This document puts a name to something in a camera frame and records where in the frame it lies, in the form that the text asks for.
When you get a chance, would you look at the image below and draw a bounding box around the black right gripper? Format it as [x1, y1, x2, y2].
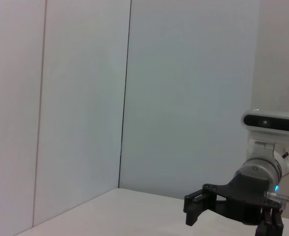
[183, 173, 286, 236]

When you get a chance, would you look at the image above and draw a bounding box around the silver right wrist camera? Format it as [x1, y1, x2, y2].
[241, 109, 289, 143]

